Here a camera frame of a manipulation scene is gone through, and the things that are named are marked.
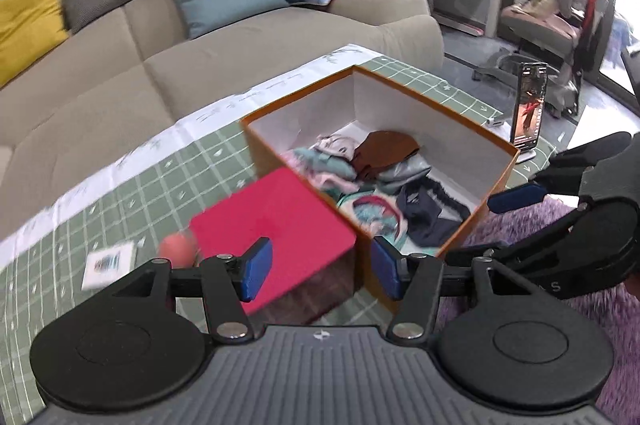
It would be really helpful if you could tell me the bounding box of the green checkered tablecloth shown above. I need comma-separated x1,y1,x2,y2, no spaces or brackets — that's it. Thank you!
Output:
1,45,553,424

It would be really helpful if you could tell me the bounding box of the grey shiny cloth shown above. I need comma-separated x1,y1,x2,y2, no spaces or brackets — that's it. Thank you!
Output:
376,153,432,194

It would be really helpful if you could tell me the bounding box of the teal knitted sock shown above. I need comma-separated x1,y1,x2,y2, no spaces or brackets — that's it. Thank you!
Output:
336,190,408,249

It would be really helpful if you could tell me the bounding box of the white grey sock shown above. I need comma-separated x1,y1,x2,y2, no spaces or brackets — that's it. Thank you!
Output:
312,134,359,162

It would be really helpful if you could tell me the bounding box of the pink knitted sock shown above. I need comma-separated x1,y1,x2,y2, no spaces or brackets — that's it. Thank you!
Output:
281,150,359,196

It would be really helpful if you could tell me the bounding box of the purple fluffy sleeve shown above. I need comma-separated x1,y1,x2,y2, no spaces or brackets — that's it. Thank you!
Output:
434,196,640,425

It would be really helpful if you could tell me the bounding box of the yellow cushion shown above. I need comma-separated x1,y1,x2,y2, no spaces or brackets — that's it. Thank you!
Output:
0,0,68,87

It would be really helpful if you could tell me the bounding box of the red box lid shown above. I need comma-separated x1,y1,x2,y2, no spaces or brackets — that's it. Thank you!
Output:
189,167,356,315

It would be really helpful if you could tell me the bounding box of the beige fabric sofa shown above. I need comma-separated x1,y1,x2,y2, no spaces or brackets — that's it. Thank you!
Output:
1,0,444,235

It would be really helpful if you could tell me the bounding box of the dark navy cloth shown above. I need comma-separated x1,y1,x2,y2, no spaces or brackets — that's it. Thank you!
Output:
397,176,471,249

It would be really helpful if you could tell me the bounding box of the grey office chair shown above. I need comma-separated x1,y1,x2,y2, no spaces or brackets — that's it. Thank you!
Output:
500,0,614,119

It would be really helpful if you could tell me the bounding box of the dark red cloth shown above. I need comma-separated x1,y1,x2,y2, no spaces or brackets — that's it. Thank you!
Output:
350,130,420,180

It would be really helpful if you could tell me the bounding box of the pink ball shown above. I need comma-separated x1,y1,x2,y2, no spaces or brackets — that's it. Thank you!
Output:
157,232,198,269

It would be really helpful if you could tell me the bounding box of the small white card box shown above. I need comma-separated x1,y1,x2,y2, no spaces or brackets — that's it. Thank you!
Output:
81,241,136,291

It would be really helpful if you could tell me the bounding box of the orange cardboard box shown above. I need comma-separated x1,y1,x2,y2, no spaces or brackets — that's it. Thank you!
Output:
240,64,522,311

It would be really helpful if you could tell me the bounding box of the pale teal sock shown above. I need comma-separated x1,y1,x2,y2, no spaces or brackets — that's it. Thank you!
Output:
293,148,357,180

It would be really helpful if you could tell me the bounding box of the smartphone on stand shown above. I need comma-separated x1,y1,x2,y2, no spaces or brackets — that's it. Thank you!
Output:
510,62,548,151

